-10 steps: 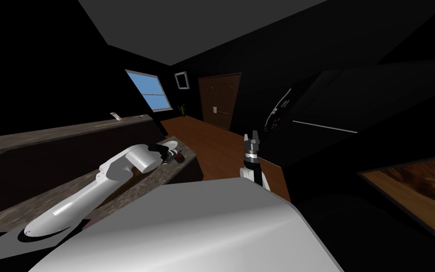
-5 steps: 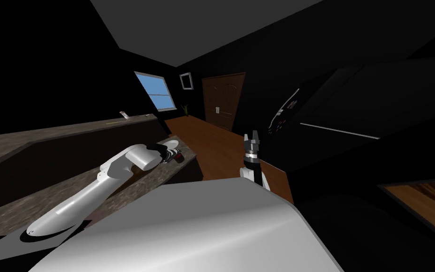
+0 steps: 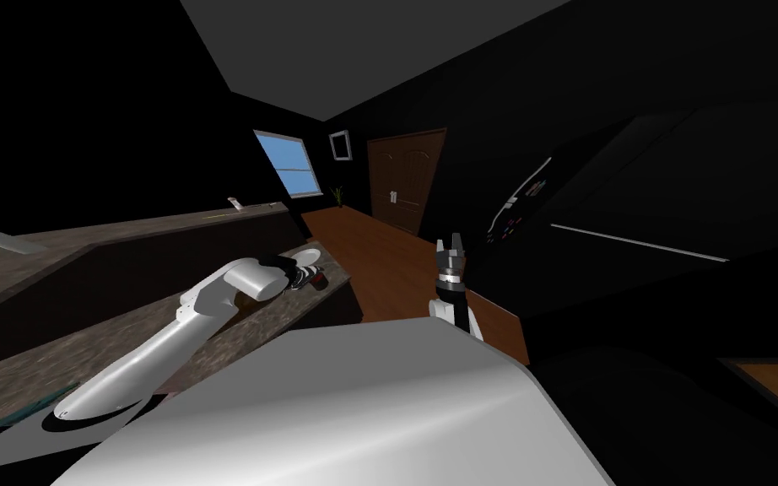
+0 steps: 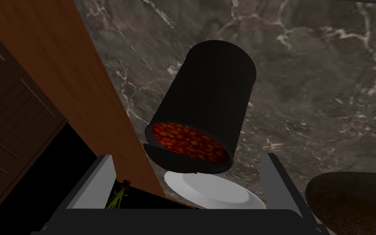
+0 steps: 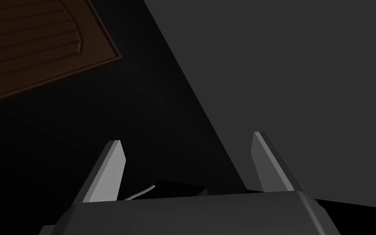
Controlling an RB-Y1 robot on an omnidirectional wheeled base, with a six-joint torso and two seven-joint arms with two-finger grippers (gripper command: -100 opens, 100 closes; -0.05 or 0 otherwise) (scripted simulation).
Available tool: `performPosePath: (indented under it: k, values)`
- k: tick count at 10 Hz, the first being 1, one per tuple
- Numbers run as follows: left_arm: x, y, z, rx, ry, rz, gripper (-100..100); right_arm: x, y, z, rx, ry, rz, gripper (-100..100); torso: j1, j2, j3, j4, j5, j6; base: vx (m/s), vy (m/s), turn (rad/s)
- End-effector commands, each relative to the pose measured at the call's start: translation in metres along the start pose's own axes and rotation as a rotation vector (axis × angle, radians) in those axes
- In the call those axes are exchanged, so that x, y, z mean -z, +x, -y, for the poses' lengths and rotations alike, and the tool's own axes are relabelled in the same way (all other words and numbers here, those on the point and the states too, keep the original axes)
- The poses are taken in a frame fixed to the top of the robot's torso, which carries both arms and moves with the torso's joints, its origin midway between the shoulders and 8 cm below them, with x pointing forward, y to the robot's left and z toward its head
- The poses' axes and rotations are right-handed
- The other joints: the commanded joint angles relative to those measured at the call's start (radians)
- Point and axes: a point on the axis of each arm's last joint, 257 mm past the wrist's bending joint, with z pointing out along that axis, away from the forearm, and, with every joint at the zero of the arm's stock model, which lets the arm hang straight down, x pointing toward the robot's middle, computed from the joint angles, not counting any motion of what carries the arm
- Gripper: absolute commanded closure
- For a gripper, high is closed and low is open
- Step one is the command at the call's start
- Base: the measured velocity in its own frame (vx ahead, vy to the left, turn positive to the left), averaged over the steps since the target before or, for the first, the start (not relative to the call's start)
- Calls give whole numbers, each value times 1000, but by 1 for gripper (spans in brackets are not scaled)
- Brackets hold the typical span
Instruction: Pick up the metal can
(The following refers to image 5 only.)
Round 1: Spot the dark brown panelled door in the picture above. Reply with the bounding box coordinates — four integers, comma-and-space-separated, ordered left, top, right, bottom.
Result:
0, 0, 123, 108

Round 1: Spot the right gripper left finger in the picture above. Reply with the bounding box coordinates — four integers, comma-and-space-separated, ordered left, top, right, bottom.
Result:
73, 140, 126, 204

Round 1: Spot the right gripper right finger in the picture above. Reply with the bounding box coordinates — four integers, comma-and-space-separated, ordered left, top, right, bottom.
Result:
250, 131, 306, 193

